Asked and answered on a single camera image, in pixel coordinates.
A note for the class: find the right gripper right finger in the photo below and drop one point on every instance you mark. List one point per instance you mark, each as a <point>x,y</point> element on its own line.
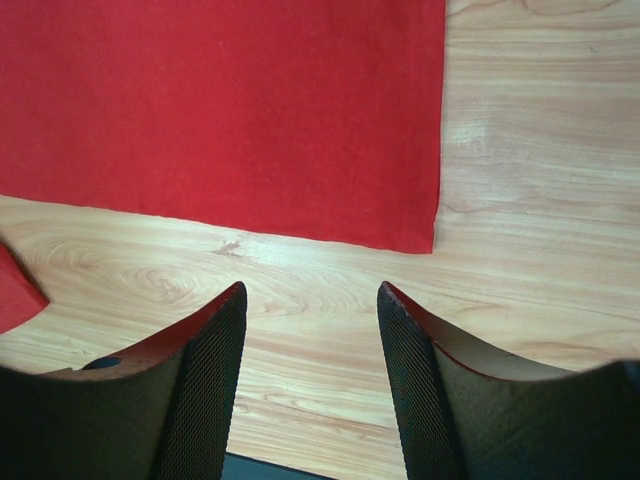
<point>466,409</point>

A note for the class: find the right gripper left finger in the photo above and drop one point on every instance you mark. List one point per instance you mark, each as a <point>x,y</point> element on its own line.
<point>158,409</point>

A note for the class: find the red t shirt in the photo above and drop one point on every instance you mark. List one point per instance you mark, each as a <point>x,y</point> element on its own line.
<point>312,119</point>

